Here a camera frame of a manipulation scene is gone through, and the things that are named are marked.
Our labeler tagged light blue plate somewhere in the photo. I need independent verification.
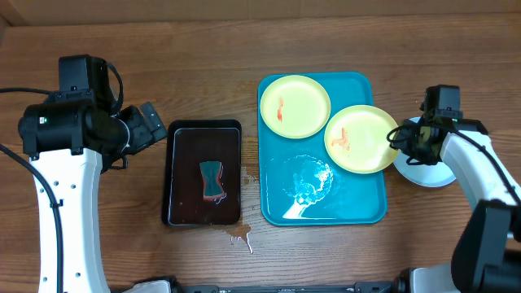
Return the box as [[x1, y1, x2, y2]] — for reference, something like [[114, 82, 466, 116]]
[[394, 129, 456, 188]]

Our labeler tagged yellow plate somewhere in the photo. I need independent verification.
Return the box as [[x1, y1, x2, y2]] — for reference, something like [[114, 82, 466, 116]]
[[260, 75, 331, 139], [324, 105, 398, 174]]

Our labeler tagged green orange sponge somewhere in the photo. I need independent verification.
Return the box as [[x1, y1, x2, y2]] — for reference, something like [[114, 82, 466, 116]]
[[199, 161, 226, 204]]

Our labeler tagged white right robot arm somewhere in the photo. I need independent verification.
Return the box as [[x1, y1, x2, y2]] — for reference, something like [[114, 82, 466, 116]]
[[387, 120, 520, 292]]

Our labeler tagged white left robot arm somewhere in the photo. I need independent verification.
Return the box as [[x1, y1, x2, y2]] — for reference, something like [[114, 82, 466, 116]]
[[19, 100, 166, 292]]

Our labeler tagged black water tray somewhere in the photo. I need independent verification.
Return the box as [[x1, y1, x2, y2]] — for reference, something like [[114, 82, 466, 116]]
[[161, 120, 242, 226]]

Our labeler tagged teal plastic tray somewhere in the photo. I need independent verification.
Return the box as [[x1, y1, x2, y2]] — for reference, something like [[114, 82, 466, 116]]
[[256, 71, 388, 227]]

